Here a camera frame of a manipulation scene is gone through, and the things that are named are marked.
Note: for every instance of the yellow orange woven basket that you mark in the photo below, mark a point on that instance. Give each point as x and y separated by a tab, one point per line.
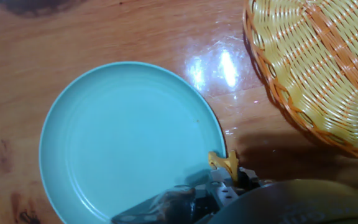
322	68

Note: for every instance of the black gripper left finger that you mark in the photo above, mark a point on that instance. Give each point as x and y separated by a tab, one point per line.
172	205

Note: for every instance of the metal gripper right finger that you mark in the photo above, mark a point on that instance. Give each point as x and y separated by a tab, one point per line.
225	189

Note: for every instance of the light green round plate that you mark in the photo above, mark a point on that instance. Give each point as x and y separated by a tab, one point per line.
126	140

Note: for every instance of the brown wooden board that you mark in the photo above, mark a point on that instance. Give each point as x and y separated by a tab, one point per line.
104	31

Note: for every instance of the yellow clothespin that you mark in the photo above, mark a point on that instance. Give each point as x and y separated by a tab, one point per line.
228	163

